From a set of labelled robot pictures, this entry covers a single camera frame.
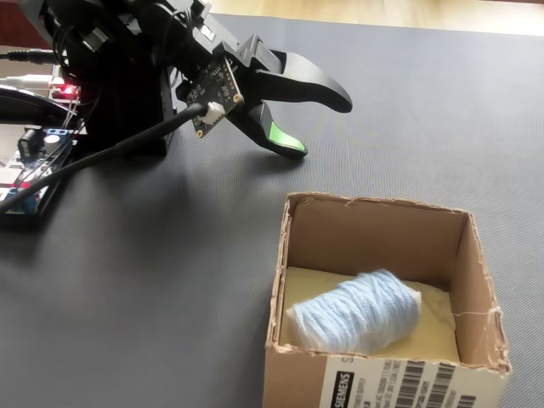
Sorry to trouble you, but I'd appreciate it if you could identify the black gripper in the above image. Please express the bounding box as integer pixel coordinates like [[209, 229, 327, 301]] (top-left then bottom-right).
[[165, 0, 354, 161]]

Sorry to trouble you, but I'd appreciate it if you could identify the light blue yarn-wrapped block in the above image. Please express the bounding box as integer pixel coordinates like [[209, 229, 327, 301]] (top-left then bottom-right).
[[285, 267, 423, 355]]

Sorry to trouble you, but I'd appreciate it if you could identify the open brown cardboard box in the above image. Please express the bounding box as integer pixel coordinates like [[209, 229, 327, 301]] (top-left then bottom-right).
[[262, 191, 513, 408]]

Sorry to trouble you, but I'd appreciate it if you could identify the red LED controller board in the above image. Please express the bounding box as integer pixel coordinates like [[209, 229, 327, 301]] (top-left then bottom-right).
[[48, 63, 82, 102]]

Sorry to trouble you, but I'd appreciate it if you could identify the yellow foam pad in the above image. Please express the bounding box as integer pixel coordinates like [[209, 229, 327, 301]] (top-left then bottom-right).
[[278, 266, 462, 364]]

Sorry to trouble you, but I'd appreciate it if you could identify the black curved clamp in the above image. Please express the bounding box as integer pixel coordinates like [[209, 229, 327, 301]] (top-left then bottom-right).
[[0, 83, 85, 128]]

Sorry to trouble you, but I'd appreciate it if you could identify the blue electronics board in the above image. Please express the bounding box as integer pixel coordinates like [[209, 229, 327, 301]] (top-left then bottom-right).
[[0, 126, 82, 226]]

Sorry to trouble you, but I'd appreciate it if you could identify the white barcode shipping label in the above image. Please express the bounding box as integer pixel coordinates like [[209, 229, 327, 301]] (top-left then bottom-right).
[[318, 355, 490, 408]]

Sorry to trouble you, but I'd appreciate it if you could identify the black camera circuit board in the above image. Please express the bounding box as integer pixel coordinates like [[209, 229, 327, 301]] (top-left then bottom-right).
[[176, 57, 246, 140]]

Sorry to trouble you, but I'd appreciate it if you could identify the thick black camera cable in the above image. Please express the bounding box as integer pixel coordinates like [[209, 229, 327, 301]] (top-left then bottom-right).
[[0, 104, 210, 214]]

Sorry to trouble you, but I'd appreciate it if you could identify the white cable connector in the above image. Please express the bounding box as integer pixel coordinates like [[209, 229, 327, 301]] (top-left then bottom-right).
[[0, 73, 57, 89]]

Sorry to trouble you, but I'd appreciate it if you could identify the black barrel plug cable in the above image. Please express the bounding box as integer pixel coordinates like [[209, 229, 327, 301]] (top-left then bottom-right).
[[0, 48, 61, 65]]

